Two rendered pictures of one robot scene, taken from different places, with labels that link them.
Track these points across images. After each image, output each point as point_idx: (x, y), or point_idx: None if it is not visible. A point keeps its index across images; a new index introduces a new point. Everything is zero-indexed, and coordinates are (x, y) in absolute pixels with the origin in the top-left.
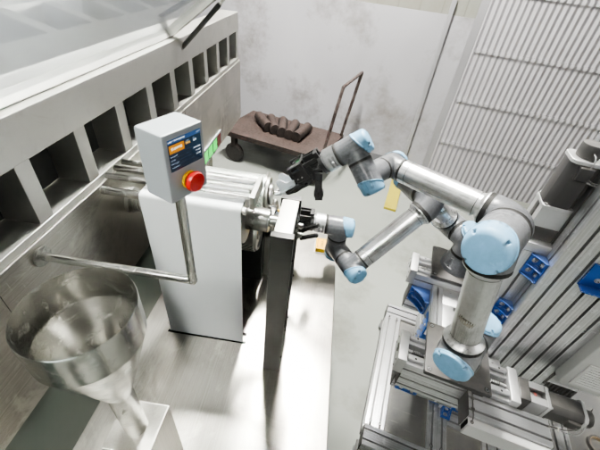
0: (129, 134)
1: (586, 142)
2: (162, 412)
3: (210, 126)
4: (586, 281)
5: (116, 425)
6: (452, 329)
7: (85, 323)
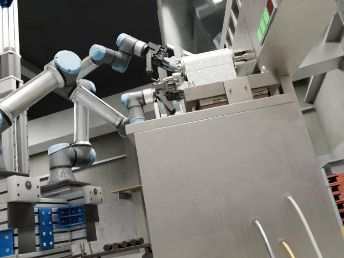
0: (231, 37)
1: (15, 48)
2: None
3: (259, 0)
4: None
5: None
6: (88, 137)
7: None
